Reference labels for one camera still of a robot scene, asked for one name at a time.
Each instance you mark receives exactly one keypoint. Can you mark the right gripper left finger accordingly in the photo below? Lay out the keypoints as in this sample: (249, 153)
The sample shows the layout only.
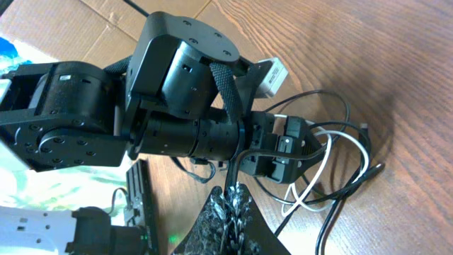
(205, 236)

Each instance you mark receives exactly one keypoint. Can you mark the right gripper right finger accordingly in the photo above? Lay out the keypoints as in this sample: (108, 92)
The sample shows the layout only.
(250, 233)

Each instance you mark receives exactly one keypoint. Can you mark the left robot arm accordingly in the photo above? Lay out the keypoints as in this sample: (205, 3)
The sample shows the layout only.
(185, 92)

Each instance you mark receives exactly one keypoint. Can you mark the cardboard sheet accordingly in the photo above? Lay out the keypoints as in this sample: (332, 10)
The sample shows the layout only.
(99, 32)

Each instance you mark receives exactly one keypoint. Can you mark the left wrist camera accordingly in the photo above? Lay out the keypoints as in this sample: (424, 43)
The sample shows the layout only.
(274, 73)

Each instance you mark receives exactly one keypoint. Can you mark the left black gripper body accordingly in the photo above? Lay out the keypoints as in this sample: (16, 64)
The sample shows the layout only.
(279, 158)

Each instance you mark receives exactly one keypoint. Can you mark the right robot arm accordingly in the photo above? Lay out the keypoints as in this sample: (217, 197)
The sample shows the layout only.
(229, 223)

